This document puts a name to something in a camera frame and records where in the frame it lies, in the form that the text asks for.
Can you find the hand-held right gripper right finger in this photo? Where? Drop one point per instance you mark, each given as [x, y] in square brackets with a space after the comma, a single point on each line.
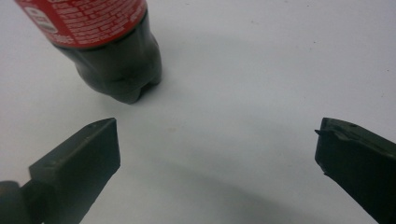
[358, 161]

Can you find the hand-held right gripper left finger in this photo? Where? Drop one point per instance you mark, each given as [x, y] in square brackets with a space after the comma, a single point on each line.
[77, 168]

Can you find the cola bottle with red label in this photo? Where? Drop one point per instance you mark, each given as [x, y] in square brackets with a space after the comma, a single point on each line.
[102, 37]

